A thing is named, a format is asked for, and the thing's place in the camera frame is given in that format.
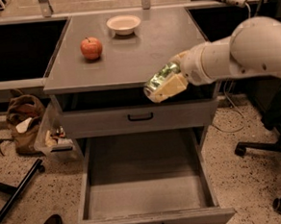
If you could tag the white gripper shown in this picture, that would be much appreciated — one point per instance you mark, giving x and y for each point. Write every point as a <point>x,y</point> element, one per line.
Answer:
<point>192,66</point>

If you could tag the green soda can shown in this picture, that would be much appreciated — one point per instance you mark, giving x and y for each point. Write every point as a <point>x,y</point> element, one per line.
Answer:
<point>168,70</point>

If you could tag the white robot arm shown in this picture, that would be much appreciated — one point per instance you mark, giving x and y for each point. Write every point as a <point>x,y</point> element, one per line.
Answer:
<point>253,49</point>

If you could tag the grey drawer cabinet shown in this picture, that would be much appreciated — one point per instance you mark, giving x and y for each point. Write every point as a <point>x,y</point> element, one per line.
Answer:
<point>116,78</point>

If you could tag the closed top drawer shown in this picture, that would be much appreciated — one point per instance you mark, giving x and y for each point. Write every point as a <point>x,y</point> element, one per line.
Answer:
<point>121,121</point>

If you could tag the open middle drawer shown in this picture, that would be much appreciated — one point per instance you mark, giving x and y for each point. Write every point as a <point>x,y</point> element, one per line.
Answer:
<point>148,178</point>

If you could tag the white bowl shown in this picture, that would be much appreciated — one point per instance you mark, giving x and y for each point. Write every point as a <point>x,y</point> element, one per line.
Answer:
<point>123,25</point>

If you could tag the red apple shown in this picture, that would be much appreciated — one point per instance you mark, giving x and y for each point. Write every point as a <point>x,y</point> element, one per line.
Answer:
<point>91,48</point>

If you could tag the clear plastic storage bin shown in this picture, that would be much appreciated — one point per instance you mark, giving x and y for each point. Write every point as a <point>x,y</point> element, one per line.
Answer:
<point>52,141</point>

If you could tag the black metal stand leg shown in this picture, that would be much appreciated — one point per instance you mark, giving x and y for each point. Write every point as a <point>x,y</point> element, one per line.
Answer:
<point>15,192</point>

